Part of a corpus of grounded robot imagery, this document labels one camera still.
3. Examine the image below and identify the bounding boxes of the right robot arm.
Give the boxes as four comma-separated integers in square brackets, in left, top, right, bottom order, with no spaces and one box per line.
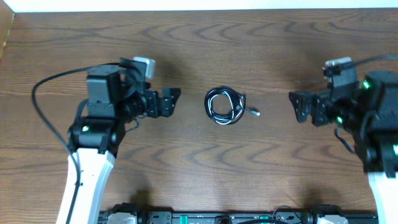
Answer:
[289,70,397,223]

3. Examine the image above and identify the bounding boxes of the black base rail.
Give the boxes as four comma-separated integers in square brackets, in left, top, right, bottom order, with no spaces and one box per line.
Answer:
[97,203,379,224]

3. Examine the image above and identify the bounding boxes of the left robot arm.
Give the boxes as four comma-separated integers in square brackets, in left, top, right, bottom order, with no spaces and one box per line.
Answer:
[57,63,181,223]

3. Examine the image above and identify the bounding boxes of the black usb cable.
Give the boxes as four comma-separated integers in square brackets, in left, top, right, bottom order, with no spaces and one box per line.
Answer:
[204,86,261,126]

